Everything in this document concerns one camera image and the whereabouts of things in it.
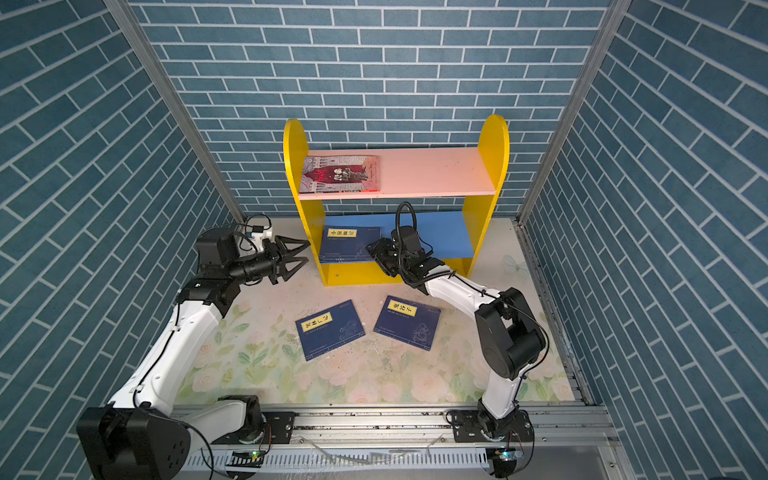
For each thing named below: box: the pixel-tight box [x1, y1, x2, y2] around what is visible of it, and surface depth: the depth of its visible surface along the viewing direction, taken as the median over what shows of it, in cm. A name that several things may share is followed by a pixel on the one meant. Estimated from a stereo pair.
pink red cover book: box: [300, 155, 381, 193], surface depth 76 cm
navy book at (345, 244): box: [320, 225, 382, 264], surface depth 95 cm
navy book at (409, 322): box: [373, 295, 441, 351], surface depth 93 cm
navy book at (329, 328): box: [295, 299, 366, 361], surface depth 91 cm
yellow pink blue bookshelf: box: [284, 114, 510, 287], surface depth 78 cm
